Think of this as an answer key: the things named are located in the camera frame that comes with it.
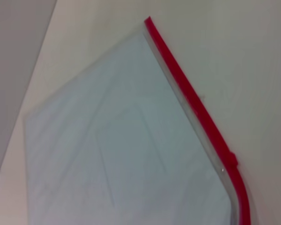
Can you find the clear document bag red zipper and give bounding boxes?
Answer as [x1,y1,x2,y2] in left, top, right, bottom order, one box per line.
[22,15,251,225]

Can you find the red zipper slider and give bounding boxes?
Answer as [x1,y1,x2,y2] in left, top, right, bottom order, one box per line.
[228,151,239,168]

